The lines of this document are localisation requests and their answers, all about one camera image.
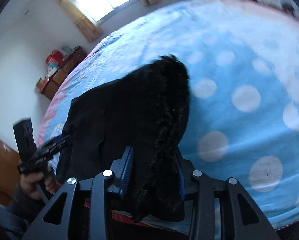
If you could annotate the black pants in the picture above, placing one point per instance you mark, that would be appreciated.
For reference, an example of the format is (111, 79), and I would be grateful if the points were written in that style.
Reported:
(147, 110)

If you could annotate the person left hand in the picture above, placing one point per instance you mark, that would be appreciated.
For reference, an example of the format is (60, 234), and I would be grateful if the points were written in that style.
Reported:
(35, 182)

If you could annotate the red gift bag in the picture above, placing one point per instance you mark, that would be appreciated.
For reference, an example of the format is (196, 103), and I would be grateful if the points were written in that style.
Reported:
(55, 57)

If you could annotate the person dark jacket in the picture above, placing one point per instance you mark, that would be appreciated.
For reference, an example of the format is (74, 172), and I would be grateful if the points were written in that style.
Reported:
(16, 218)

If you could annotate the wooden desk with drawers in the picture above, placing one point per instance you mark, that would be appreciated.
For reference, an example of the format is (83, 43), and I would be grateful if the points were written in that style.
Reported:
(52, 82)

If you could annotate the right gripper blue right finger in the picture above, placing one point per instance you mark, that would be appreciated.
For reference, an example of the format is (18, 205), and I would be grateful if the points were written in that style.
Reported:
(185, 168)

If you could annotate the blue pink polka-dot bedsheet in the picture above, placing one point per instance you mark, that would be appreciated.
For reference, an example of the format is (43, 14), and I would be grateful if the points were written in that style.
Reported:
(243, 63)

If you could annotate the left yellow curtain far window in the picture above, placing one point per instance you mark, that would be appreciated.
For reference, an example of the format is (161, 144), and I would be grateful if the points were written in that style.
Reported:
(90, 30)

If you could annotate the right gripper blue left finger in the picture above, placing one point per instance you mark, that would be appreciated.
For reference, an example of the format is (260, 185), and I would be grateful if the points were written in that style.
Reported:
(122, 169)

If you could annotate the brown wooden wardrobe door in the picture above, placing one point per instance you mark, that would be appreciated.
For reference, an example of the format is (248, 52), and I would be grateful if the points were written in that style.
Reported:
(9, 175)

